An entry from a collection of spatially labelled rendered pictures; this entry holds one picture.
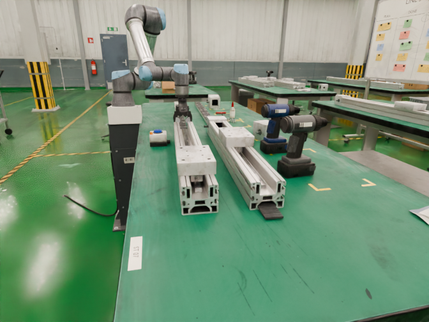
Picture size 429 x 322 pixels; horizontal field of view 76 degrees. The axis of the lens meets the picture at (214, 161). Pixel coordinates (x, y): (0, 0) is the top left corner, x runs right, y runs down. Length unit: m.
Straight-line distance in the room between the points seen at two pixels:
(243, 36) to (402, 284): 12.65
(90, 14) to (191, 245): 12.21
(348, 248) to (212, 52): 12.20
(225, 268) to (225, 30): 12.47
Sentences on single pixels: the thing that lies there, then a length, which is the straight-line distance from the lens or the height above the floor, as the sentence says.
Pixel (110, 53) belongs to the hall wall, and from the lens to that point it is 12.41.
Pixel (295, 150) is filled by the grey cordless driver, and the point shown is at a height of 0.88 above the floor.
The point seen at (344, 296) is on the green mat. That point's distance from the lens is 0.59.
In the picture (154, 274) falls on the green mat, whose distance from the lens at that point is 0.59.
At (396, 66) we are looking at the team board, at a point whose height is 1.14.
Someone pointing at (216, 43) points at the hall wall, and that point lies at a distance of 12.70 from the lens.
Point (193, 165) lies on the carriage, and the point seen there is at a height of 0.90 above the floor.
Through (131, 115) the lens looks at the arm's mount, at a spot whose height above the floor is 0.83.
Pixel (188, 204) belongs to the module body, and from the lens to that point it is 0.75.
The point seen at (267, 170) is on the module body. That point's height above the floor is 0.86.
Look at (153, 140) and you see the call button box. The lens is 1.34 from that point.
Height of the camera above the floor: 1.17
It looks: 20 degrees down
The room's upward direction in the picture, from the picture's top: 1 degrees clockwise
